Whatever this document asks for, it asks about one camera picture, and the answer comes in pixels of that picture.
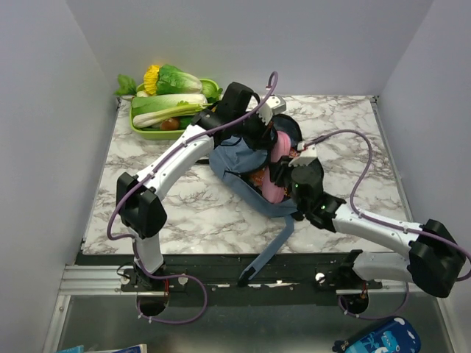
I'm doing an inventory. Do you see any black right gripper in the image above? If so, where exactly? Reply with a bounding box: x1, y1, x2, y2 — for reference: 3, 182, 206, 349
267, 154, 308, 212

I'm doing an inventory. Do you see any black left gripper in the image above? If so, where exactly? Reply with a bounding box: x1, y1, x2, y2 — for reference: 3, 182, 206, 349
232, 107, 275, 151

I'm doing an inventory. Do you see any pink pencil case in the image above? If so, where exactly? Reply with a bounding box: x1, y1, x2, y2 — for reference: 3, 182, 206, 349
261, 132, 291, 204

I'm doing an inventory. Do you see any blue fabric backpack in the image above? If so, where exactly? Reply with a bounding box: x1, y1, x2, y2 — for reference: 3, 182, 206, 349
206, 114, 309, 287

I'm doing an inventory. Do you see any orange treehouse book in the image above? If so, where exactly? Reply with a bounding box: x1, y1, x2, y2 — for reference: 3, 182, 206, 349
249, 168, 265, 188

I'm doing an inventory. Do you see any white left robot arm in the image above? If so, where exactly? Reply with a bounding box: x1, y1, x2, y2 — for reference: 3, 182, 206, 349
112, 72, 277, 290

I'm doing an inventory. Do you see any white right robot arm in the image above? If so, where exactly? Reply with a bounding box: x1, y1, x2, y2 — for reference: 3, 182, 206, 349
270, 156, 466, 298

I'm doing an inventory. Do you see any green lettuce head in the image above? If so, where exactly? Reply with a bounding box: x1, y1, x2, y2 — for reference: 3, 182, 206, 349
156, 64, 202, 95

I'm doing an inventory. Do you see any brown mushroom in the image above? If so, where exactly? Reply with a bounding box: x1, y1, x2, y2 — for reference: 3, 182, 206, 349
160, 118, 180, 131

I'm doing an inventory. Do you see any yellow flower vegetable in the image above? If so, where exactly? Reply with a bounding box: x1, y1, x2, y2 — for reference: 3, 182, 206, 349
143, 65, 160, 96

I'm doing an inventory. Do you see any white napa cabbage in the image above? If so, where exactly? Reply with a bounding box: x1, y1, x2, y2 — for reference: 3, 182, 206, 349
131, 93, 208, 111

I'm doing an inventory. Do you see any green plastic vegetable tray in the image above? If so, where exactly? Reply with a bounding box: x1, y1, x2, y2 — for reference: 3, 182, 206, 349
130, 79, 222, 140

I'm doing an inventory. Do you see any blue shark pencil case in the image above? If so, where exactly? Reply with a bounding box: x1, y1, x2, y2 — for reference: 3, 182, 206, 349
332, 316, 422, 353

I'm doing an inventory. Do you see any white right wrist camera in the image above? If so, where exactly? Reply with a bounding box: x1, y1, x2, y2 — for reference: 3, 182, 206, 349
288, 141, 317, 167

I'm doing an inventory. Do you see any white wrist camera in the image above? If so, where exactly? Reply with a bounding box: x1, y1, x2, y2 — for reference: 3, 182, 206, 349
257, 95, 286, 125
288, 141, 317, 167

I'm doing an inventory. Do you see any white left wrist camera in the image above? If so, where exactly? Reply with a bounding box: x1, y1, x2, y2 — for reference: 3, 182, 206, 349
257, 95, 286, 125

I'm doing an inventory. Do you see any aluminium mounting rail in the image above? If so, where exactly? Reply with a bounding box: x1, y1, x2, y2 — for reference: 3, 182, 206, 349
58, 261, 450, 297

